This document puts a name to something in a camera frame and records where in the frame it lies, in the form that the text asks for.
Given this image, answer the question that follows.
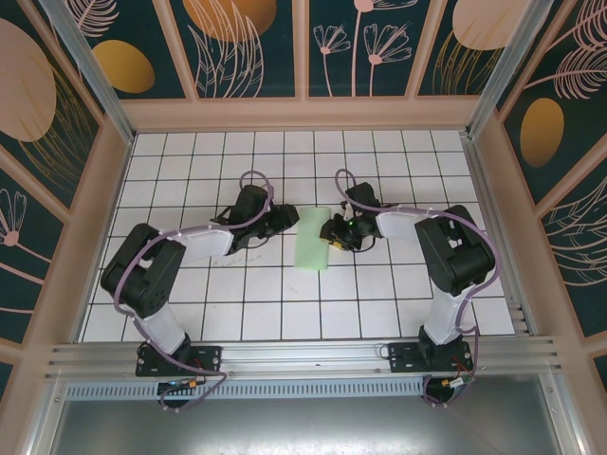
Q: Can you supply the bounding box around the light green cloth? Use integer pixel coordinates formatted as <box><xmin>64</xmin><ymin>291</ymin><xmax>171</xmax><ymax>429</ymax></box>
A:
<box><xmin>293</xmin><ymin>206</ymin><xmax>332</xmax><ymax>275</ymax></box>

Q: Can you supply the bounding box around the grey metal sheet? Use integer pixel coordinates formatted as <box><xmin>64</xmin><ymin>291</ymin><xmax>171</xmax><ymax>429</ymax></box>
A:
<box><xmin>46</xmin><ymin>395</ymin><xmax>565</xmax><ymax>455</ymax></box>

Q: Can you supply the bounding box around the long aluminium mounting rail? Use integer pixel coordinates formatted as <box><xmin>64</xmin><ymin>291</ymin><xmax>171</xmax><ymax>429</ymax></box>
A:
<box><xmin>45</xmin><ymin>336</ymin><xmax>563</xmax><ymax>380</ymax></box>

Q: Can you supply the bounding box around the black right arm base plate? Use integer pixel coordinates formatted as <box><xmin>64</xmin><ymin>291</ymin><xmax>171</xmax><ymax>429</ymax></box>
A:
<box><xmin>387</xmin><ymin>340</ymin><xmax>475</xmax><ymax>375</ymax></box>

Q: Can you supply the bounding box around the aluminium side rail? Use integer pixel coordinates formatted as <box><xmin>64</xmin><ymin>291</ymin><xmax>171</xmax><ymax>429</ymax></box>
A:
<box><xmin>462</xmin><ymin>135</ymin><xmax>540</xmax><ymax>337</ymax></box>

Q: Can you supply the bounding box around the slotted grey cable duct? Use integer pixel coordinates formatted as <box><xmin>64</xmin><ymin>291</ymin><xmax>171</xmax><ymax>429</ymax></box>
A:
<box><xmin>65</xmin><ymin>378</ymin><xmax>428</xmax><ymax>399</ymax></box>

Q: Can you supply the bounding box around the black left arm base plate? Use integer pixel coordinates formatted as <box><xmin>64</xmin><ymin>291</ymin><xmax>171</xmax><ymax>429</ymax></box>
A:
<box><xmin>136</xmin><ymin>344</ymin><xmax>224</xmax><ymax>378</ymax></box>

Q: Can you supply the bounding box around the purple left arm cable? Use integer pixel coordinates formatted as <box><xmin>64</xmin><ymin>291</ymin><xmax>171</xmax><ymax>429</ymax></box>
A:
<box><xmin>115</xmin><ymin>169</ymin><xmax>277</xmax><ymax>412</ymax></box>

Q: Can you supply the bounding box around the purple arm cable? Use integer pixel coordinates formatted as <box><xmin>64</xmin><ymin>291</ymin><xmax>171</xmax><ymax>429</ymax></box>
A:
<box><xmin>115</xmin><ymin>169</ymin><xmax>277</xmax><ymax>412</ymax></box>
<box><xmin>334</xmin><ymin>169</ymin><xmax>499</xmax><ymax>409</ymax></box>

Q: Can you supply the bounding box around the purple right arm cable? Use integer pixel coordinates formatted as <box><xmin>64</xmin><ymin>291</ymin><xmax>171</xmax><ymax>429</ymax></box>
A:
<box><xmin>334</xmin><ymin>169</ymin><xmax>499</xmax><ymax>409</ymax></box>

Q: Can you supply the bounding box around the aluminium corner post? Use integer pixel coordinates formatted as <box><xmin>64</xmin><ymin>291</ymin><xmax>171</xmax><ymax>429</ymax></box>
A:
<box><xmin>467</xmin><ymin>0</ymin><xmax>556</xmax><ymax>138</ymax></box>
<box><xmin>37</xmin><ymin>0</ymin><xmax>137</xmax><ymax>143</ymax></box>

